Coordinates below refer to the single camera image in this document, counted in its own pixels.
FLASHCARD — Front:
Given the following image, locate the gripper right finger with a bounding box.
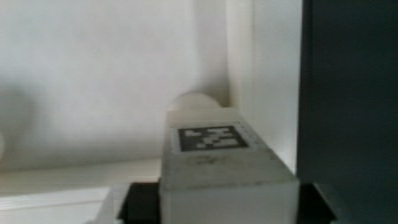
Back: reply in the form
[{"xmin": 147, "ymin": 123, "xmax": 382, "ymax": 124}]
[{"xmin": 297, "ymin": 182, "xmax": 350, "ymax": 224}]

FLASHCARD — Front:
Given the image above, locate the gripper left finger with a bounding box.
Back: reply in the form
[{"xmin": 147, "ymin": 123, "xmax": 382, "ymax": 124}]
[{"xmin": 87, "ymin": 181, "xmax": 163, "ymax": 224}]

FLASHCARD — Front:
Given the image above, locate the white table leg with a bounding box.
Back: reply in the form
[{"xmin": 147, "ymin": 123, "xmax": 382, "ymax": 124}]
[{"xmin": 160, "ymin": 93, "xmax": 300, "ymax": 224}]

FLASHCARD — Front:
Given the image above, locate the white square tabletop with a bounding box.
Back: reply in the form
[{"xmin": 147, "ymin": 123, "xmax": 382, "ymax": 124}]
[{"xmin": 0, "ymin": 0, "xmax": 304, "ymax": 197}]

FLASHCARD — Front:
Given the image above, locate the white U-shaped fence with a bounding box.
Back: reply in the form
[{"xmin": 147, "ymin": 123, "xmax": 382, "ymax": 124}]
[{"xmin": 0, "ymin": 187, "xmax": 110, "ymax": 224}]

